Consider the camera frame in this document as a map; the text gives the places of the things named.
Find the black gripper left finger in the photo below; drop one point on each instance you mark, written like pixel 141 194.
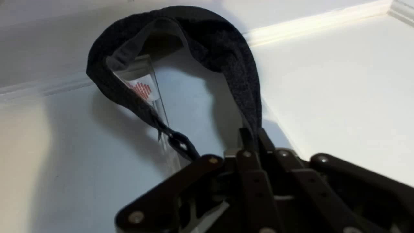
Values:
pixel 253 189

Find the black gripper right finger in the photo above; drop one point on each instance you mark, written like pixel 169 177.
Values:
pixel 336 194

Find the black hat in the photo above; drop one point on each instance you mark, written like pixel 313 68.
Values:
pixel 224 46

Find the white panel door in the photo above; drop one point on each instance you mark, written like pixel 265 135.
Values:
pixel 344 107

